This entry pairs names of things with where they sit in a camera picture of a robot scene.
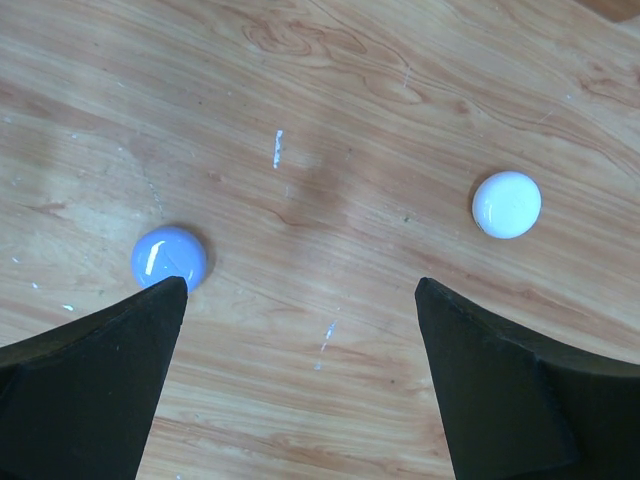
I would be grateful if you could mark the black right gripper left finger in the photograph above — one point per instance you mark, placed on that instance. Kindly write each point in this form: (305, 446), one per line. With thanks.
(78, 401)

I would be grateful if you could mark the purple round charging case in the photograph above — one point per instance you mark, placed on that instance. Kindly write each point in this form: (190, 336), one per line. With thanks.
(166, 252)

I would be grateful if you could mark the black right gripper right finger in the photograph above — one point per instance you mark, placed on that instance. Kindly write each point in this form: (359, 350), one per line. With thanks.
(516, 404)

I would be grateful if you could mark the white round charging case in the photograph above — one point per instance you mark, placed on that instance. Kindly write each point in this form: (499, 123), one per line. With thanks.
(506, 205)

